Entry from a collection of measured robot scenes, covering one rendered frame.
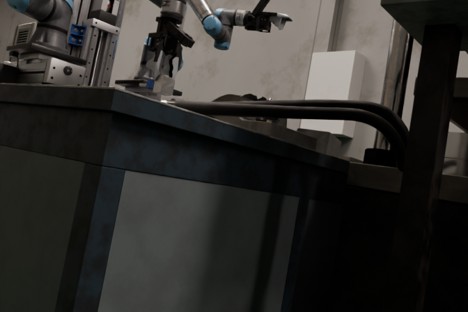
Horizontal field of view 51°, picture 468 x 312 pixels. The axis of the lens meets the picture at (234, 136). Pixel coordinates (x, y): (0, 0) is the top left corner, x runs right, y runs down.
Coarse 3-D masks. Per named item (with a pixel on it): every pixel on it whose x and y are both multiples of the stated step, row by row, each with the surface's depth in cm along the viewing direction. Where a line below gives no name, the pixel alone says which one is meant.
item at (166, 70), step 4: (172, 56) 155; (168, 60) 156; (172, 60) 153; (176, 60) 154; (168, 64) 156; (172, 64) 153; (176, 64) 154; (164, 68) 157; (168, 68) 156; (172, 68) 154; (176, 68) 154; (164, 72) 157; (168, 72) 156; (172, 72) 153; (176, 72) 155; (172, 76) 153
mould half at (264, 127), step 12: (228, 96) 147; (240, 96) 145; (228, 120) 146; (240, 120) 143; (252, 120) 140; (264, 132) 137; (276, 132) 138; (288, 132) 143; (300, 132) 148; (300, 144) 148; (312, 144) 154
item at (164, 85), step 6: (162, 78) 148; (168, 78) 150; (144, 84) 156; (150, 84) 152; (156, 84) 149; (162, 84) 148; (168, 84) 150; (156, 90) 149; (162, 90) 148; (168, 90) 150
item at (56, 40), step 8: (40, 24) 187; (48, 24) 187; (40, 32) 186; (48, 32) 186; (56, 32) 188; (64, 32) 190; (32, 40) 185; (40, 40) 185; (48, 40) 185; (56, 40) 187; (64, 40) 190; (56, 48) 186; (64, 48) 189
